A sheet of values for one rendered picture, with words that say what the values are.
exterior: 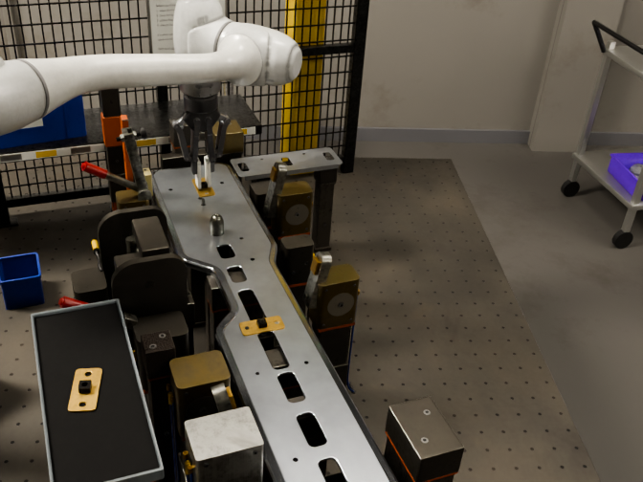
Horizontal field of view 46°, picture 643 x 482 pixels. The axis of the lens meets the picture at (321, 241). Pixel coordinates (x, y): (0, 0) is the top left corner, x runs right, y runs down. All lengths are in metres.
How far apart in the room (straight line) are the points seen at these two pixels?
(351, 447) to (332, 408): 0.09
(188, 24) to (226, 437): 0.85
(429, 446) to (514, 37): 3.36
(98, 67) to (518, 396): 1.17
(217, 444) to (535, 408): 0.93
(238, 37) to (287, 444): 0.76
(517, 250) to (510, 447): 2.01
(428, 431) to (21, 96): 0.83
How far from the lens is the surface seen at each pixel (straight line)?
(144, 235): 1.41
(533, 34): 4.43
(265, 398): 1.35
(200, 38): 1.61
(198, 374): 1.28
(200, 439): 1.15
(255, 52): 1.51
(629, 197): 3.81
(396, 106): 4.39
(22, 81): 1.27
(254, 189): 1.95
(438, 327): 2.01
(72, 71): 1.36
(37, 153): 2.09
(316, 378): 1.39
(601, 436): 2.88
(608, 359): 3.20
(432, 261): 2.24
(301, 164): 2.04
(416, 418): 1.31
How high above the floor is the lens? 1.97
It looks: 34 degrees down
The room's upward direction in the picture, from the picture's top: 4 degrees clockwise
